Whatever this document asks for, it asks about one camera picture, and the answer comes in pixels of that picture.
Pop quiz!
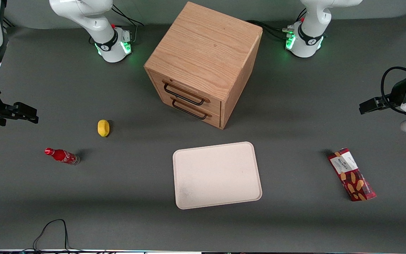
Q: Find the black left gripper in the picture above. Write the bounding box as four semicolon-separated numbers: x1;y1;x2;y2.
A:
359;84;406;115

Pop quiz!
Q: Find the red cookie box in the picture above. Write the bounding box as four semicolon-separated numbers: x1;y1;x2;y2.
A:
328;147;377;202

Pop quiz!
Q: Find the cream plastic tray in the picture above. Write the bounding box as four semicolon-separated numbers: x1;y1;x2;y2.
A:
172;141;263;210

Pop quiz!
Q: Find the red cola bottle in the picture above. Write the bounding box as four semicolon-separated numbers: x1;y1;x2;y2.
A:
44;147;80;165

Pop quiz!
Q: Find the yellow lemon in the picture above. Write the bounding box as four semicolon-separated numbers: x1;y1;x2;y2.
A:
97;119;110;137

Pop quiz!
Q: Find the wooden two-drawer cabinet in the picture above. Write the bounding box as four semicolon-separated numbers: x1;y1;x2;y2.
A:
144;1;263;130

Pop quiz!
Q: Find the black left arm wrist cable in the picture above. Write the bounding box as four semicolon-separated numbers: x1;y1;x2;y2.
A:
381;66;406;114

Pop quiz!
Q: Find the thin black looped cable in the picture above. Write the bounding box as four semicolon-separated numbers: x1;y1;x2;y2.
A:
32;219;84;253

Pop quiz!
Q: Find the black left arm base cable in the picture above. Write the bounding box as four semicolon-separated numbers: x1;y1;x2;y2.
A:
246;19;295;41

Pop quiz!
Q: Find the black arm base cable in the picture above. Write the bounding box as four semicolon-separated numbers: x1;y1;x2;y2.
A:
246;19;295;41
111;4;144;44

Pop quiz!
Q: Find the black right arm base cable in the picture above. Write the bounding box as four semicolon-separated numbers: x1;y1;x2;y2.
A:
111;4;144;44

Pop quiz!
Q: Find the wooden drawer with longer handle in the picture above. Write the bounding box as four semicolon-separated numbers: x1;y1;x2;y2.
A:
149;70;222;115

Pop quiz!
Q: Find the wooden drawer with shorter handle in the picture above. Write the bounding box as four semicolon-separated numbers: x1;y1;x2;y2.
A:
156;90;222;128

